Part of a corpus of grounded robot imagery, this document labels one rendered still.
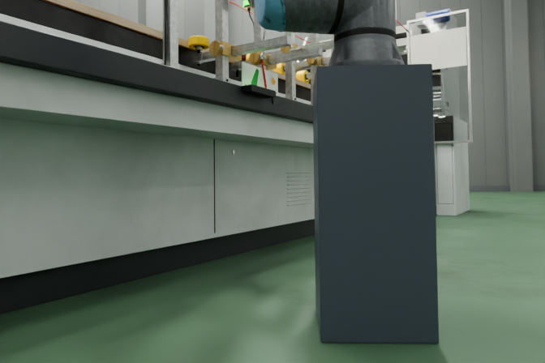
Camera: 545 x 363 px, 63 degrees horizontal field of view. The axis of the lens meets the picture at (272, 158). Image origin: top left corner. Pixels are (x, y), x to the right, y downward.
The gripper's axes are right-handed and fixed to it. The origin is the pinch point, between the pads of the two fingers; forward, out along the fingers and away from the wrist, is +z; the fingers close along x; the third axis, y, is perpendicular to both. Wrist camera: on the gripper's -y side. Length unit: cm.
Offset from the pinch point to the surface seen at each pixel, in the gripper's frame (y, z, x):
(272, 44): 7.4, 19.1, 12.5
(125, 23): 38.4, 12.6, -26.8
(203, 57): 7.5, 18.7, -19.3
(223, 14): 11.1, 6.0, -6.1
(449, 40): -267, -49, 19
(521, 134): -836, -8, 35
